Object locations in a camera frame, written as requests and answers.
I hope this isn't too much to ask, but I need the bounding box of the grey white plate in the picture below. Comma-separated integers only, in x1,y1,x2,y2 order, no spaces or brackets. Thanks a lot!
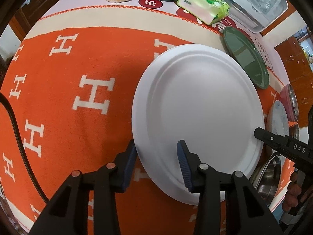
266,100,289,136

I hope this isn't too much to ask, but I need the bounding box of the large steel bowl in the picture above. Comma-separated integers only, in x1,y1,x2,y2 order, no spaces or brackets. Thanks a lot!
249,152,282,207

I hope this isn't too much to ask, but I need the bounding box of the pink rimmed steel bowl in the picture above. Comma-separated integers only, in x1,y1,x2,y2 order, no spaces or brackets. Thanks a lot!
279,84,299,122

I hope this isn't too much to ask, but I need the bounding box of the white disposable plate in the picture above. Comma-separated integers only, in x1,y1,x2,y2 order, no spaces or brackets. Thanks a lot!
132,43,264,205

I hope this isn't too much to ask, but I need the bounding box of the green ceramic plate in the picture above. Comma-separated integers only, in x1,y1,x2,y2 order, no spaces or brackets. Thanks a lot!
223,27,270,89

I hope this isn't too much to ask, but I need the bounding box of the right hand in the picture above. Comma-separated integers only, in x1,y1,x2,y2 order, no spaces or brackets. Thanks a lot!
282,171,312,212

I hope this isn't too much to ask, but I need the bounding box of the wooden cabinet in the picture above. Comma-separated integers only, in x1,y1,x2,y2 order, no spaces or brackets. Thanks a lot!
275,36,312,127

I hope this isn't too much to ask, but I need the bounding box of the orange H-pattern blanket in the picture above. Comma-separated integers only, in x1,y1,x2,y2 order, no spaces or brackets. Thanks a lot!
0,4,296,235

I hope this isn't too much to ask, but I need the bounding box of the white clear cosmetics case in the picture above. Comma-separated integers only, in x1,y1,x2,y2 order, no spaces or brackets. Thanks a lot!
224,0,288,33

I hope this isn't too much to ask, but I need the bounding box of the green tissue pack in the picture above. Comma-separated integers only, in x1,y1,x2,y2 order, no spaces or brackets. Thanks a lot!
177,0,230,25

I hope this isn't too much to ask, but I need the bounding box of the pink printed tablecloth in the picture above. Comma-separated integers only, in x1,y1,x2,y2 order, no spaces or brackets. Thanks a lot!
41,0,290,85

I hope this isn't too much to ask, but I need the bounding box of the black cable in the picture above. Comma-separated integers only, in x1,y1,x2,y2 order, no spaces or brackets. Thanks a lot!
0,92,49,204

